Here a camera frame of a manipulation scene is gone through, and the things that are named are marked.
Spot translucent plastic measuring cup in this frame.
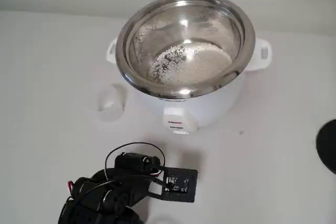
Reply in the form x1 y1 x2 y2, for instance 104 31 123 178
96 83 127 122

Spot white uncooked rice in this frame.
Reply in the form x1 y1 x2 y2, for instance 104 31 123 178
148 42 233 84

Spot white rice cooker housing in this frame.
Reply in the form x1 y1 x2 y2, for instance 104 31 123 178
106 36 272 136

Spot stainless steel inner pot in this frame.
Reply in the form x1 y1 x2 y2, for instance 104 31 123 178
114 0 256 99

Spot black round object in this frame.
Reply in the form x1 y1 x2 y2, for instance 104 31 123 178
316 119 336 175

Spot black camera board mount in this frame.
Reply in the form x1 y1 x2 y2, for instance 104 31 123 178
148 167 199 204

